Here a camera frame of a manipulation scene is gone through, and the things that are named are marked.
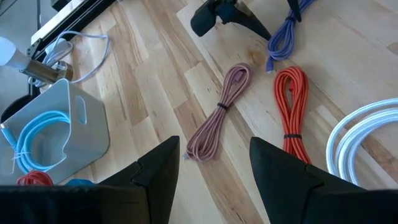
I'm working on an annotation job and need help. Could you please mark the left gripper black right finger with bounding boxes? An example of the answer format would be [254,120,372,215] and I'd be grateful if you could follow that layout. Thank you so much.
[249,136,366,224]

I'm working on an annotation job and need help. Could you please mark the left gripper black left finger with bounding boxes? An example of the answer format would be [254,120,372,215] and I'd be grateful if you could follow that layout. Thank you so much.
[99,135,181,224]

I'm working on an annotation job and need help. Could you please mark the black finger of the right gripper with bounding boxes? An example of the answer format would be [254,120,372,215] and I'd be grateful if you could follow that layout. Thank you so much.
[229,2,272,41]
[286,0,302,22]

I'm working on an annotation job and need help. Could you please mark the purple cable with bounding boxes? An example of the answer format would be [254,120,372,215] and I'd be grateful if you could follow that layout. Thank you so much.
[266,0,317,74]

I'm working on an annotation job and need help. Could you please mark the red cable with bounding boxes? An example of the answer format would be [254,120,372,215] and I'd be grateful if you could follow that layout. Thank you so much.
[16,170,54,187]
[273,66,313,165]

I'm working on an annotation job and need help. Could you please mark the mauve cable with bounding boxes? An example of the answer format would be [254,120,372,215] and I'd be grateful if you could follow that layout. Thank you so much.
[183,63,252,162]

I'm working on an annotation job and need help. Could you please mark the white braided cable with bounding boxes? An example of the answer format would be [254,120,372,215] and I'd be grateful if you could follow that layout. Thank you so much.
[325,98,398,187]

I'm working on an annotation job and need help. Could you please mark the light blue cable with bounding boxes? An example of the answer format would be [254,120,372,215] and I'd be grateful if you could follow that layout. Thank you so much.
[0,110,72,174]

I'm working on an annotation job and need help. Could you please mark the white plastic bin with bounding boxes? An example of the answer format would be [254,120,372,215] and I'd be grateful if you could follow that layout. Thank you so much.
[0,78,111,186]

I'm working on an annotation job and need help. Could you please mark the teal plastic bin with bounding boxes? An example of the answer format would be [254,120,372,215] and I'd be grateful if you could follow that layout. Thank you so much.
[63,177,97,187]

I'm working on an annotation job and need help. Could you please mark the white bulb lamp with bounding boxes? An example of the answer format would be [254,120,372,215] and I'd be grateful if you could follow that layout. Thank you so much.
[0,36,75,85]

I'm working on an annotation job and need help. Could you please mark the white lamp cord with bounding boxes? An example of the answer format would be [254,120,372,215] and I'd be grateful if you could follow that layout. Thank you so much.
[27,30,111,88]

